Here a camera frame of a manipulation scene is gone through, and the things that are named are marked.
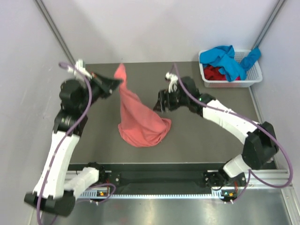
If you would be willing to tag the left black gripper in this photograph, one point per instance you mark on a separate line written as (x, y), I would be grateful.
(106, 85)

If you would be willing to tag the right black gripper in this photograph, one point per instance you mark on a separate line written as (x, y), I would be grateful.
(164, 96)

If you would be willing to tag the pink t shirt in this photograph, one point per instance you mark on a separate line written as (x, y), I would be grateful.
(140, 126)

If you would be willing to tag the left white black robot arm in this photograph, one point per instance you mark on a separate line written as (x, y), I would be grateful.
(53, 194)

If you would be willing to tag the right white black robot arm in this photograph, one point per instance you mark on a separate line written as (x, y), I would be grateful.
(258, 139)

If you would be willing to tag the red t shirt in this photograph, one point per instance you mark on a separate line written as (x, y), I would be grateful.
(217, 74)

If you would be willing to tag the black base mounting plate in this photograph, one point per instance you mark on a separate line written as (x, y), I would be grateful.
(167, 178)

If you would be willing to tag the blue t shirt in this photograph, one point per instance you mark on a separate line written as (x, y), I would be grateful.
(223, 56)

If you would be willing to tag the white plastic basket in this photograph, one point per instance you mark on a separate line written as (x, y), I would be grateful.
(254, 75)

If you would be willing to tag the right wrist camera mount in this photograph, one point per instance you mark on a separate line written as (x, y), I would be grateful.
(172, 79)

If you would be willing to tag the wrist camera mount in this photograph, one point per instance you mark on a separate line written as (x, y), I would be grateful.
(172, 79)
(80, 70)

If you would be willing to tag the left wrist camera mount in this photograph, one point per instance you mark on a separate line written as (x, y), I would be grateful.
(80, 70)

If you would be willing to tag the slotted cable duct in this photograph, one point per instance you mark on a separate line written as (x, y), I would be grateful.
(97, 194)

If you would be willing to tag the left aluminium corner post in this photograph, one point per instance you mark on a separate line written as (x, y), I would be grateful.
(55, 31)

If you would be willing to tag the aluminium corner post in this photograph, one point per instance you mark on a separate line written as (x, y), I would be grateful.
(270, 20)
(55, 31)

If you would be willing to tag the aluminium frame rail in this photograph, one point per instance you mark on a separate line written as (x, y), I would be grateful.
(274, 177)

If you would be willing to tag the right aluminium corner post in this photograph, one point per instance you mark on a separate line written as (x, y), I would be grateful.
(270, 20)

